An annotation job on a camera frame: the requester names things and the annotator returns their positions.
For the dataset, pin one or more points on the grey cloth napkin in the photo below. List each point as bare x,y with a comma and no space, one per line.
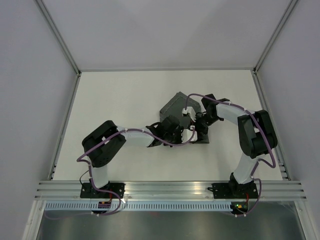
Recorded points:
174,108

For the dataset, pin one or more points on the left aluminium frame post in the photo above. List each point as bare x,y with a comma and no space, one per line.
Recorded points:
57,35

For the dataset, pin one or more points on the right aluminium frame post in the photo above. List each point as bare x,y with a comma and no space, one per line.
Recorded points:
275,34

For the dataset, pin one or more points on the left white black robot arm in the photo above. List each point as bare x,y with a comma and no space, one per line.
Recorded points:
101,146

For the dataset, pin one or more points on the aluminium frame post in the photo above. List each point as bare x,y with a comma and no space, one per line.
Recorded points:
57,35
275,34

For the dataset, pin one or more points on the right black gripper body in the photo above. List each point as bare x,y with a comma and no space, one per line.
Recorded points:
203,122

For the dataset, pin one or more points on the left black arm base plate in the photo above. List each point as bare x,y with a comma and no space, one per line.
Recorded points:
110,191

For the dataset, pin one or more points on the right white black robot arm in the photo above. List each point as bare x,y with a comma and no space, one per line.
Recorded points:
257,139

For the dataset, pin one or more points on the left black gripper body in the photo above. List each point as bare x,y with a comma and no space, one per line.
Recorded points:
174,138

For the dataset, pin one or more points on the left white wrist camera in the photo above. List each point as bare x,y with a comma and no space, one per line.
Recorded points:
189,135

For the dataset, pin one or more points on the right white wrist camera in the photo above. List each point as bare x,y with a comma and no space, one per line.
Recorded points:
189,111

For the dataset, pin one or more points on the white slotted cable duct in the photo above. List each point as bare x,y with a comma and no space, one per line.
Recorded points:
174,206

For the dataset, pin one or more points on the aluminium front rail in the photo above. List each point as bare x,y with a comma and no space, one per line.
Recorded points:
273,191

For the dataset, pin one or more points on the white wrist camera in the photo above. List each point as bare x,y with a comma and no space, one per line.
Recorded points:
189,135
189,111

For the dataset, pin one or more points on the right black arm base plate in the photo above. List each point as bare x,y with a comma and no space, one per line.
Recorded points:
237,191

